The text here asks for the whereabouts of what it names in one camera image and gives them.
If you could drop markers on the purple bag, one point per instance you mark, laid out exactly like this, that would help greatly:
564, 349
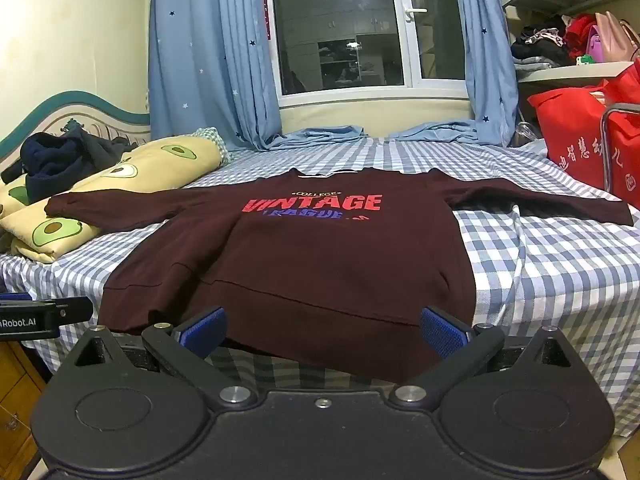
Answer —
595, 45

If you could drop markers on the red cloth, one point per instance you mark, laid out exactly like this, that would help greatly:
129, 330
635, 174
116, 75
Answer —
580, 35

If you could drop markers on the red fabric bag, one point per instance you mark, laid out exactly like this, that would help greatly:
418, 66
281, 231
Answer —
575, 135

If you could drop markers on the black and floral clothes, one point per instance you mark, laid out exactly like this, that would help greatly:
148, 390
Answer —
540, 49

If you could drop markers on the yellow avocado print quilt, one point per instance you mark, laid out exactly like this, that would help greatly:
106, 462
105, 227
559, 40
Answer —
150, 155

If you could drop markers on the white framed window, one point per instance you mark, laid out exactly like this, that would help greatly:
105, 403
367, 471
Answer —
345, 35

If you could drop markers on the green checked pillow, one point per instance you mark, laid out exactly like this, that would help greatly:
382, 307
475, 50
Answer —
212, 137

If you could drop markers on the clear plastic item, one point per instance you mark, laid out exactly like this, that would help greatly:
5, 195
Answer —
527, 134

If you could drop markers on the red window sticker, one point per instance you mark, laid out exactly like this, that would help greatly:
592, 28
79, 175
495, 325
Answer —
269, 0

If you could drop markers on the wooden cabinet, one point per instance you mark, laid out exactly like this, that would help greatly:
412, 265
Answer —
15, 400

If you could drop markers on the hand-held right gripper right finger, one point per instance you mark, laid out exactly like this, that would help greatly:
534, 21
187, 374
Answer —
445, 332

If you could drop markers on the blue white checked bed sheet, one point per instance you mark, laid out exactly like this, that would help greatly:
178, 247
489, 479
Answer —
525, 270

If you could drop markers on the pile of dark clothes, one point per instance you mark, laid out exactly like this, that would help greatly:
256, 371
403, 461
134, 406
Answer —
55, 160

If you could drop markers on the striped teal-edged headboard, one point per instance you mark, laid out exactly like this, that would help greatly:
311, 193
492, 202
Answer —
50, 115

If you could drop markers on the white shelf unit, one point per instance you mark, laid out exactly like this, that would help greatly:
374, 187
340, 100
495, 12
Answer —
575, 72

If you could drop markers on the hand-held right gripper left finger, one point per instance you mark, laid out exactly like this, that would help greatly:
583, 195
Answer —
202, 332

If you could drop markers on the blue star curtain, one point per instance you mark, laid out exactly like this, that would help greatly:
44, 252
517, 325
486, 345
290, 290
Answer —
200, 60
485, 60

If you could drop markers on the maroon printed sweatshirt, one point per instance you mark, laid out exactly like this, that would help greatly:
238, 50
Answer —
300, 270

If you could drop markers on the small green toy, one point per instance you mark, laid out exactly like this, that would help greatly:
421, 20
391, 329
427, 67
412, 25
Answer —
584, 60

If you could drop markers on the pink handbag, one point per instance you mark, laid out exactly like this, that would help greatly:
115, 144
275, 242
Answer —
615, 40

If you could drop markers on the metal chair frame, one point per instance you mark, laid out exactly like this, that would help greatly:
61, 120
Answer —
606, 150

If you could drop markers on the grey folded clothes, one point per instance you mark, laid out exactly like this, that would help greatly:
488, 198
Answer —
537, 62

